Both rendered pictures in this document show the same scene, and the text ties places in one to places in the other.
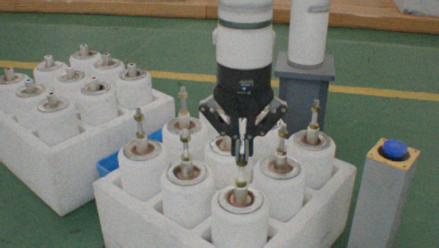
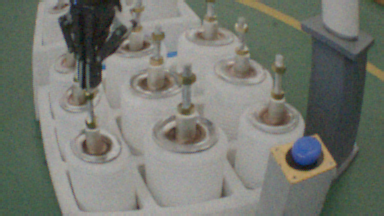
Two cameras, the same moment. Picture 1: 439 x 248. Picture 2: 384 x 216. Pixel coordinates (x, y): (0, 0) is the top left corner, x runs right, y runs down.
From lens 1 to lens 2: 0.44 m
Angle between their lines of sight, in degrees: 26
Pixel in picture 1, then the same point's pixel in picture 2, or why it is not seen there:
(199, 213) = not seen: hidden behind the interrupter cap
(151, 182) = not seen: hidden behind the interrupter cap
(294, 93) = (322, 61)
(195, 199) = (70, 130)
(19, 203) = (22, 97)
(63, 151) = (46, 53)
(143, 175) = (57, 89)
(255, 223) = (92, 177)
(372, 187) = (267, 198)
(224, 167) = (129, 111)
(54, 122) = (51, 23)
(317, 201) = (231, 201)
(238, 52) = not seen: outside the picture
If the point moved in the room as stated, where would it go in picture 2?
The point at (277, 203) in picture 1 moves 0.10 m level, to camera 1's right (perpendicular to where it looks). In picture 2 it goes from (158, 181) to (230, 206)
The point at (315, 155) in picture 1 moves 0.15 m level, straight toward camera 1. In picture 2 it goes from (259, 139) to (164, 190)
